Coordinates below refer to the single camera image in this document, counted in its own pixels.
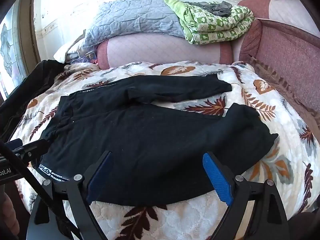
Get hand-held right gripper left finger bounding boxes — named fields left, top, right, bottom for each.
left=34, top=151, right=113, bottom=240

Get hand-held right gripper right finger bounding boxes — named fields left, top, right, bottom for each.
left=202, top=152, right=288, bottom=240

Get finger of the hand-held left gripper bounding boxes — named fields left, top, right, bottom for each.
left=5, top=139, right=50, bottom=163

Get black pants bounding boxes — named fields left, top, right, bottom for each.
left=37, top=74, right=279, bottom=205

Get person's left forearm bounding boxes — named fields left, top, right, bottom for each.
left=0, top=196, right=20, bottom=240

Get black jacket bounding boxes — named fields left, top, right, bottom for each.
left=0, top=59, right=67, bottom=140

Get leaf print blanket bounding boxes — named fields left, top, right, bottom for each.
left=10, top=60, right=320, bottom=240

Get white pillow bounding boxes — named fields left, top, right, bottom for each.
left=54, top=42, right=75, bottom=63

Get purple cloth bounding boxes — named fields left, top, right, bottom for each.
left=71, top=51, right=98, bottom=65

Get stained glass window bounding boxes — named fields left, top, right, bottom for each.
left=0, top=0, right=28, bottom=98

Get pink quilted sofa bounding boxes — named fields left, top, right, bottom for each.
left=230, top=0, right=320, bottom=130

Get green printed quilt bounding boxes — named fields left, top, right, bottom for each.
left=164, top=0, right=255, bottom=45

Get grey quilted blanket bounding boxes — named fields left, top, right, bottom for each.
left=66, top=0, right=192, bottom=54

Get dark grey cloth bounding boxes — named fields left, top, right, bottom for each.
left=186, top=0, right=233, bottom=18

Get black cable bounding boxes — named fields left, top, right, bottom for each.
left=0, top=140, right=84, bottom=240

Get wooden window frame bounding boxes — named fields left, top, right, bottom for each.
left=19, top=0, right=42, bottom=68

